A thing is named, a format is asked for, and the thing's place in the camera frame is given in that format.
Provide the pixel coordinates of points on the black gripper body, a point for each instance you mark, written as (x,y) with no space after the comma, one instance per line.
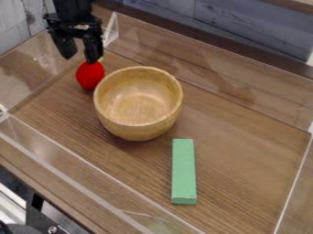
(80,27)

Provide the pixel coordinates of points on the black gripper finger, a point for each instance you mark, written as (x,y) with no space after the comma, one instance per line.
(64,43)
(92,42)

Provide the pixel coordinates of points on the red felt strawberry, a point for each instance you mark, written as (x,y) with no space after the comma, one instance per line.
(90,74)

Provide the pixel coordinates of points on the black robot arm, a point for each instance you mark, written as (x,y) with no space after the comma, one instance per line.
(71,9)

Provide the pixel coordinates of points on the wooden bowl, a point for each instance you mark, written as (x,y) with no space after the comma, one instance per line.
(138,102)

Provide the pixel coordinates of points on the green rectangular block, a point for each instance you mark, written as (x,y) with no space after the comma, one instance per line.
(183,181)

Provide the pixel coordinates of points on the black table leg clamp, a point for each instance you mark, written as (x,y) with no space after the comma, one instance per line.
(36,219)

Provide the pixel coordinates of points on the clear acrylic corner bracket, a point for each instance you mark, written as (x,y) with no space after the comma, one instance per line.
(110,30)

